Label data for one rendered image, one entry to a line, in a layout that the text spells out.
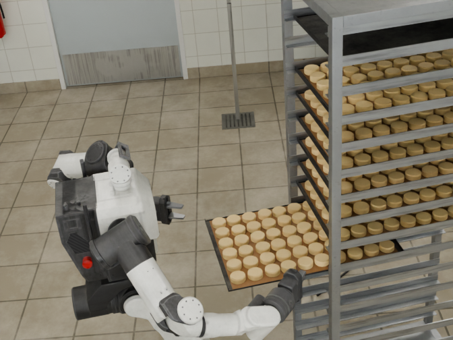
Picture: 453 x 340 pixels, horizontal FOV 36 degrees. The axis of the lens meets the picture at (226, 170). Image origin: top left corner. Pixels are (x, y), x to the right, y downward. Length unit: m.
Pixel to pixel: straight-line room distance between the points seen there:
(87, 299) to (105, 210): 0.39
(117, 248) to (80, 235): 0.21
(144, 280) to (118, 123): 3.55
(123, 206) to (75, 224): 0.16
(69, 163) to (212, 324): 0.83
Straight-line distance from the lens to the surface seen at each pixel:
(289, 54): 2.33
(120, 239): 1.98
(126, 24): 5.92
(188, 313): 1.96
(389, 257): 2.35
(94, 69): 6.10
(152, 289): 1.96
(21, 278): 4.05
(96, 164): 2.32
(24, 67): 6.19
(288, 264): 2.29
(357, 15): 1.85
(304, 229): 2.44
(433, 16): 1.98
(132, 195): 2.14
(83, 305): 2.39
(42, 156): 5.18
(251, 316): 2.04
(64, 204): 2.13
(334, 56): 1.86
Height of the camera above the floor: 2.44
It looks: 32 degrees down
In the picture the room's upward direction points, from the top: 5 degrees counter-clockwise
